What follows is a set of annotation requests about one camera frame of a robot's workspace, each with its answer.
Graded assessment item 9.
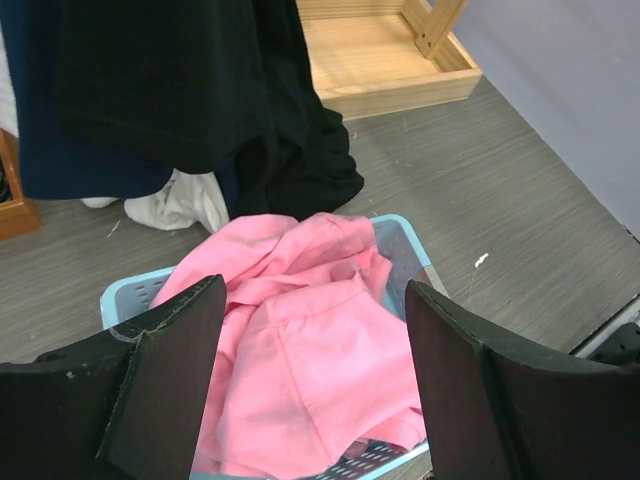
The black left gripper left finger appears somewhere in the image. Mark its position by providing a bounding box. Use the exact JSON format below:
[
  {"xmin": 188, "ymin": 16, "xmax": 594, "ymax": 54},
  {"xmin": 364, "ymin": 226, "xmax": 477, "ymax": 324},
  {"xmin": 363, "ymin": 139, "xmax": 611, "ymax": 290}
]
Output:
[{"xmin": 1, "ymin": 275, "xmax": 226, "ymax": 479}]

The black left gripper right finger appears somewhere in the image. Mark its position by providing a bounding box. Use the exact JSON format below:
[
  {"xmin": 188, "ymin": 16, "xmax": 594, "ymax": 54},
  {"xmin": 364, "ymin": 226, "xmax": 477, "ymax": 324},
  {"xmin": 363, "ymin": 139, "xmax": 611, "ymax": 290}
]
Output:
[{"xmin": 405, "ymin": 281, "xmax": 639, "ymax": 479}]

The pink t shirt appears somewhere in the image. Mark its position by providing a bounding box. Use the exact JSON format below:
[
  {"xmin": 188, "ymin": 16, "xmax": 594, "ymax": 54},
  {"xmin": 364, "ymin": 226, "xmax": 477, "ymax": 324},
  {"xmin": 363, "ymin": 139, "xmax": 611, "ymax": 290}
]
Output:
[{"xmin": 155, "ymin": 213, "xmax": 426, "ymax": 479}]

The black printed t shirt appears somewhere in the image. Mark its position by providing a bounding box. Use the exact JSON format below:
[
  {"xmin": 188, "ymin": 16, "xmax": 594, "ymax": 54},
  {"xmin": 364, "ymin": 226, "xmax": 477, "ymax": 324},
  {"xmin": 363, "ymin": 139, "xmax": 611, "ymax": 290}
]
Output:
[{"xmin": 56, "ymin": 1, "xmax": 364, "ymax": 220}]

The white t shirt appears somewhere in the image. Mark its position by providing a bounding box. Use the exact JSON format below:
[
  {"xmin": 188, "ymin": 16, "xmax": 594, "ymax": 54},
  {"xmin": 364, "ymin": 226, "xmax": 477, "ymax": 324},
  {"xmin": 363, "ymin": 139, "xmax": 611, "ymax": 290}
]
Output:
[{"xmin": 1, "ymin": 38, "xmax": 230, "ymax": 233}]

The navy blue t shirt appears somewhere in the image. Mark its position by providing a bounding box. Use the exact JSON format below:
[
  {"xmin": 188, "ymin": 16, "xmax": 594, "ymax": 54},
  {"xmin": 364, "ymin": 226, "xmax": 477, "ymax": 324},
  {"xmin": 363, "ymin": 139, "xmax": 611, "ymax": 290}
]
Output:
[{"xmin": 1, "ymin": 1, "xmax": 239, "ymax": 218}]

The light blue plastic basket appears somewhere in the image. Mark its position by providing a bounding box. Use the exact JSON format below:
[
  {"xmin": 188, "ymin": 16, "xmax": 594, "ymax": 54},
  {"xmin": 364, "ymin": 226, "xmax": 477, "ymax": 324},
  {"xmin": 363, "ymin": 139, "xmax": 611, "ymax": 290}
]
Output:
[{"xmin": 100, "ymin": 214, "xmax": 446, "ymax": 479}]

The brown wooden compartment tray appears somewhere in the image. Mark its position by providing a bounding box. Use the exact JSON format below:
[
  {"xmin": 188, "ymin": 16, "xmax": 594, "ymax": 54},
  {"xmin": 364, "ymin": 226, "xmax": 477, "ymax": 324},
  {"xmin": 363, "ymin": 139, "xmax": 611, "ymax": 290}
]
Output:
[{"xmin": 1, "ymin": 129, "xmax": 41, "ymax": 241}]

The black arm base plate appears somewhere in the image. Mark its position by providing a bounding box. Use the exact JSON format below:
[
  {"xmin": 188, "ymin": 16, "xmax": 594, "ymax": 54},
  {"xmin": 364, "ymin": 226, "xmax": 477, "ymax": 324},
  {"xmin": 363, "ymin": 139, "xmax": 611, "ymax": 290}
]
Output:
[{"xmin": 588, "ymin": 323, "xmax": 640, "ymax": 367}]

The wooden clothes rack frame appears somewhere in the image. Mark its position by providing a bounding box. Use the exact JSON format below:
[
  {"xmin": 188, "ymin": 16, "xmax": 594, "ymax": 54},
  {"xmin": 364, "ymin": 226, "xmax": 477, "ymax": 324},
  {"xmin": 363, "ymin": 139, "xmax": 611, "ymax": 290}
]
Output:
[{"xmin": 297, "ymin": 0, "xmax": 482, "ymax": 120}]

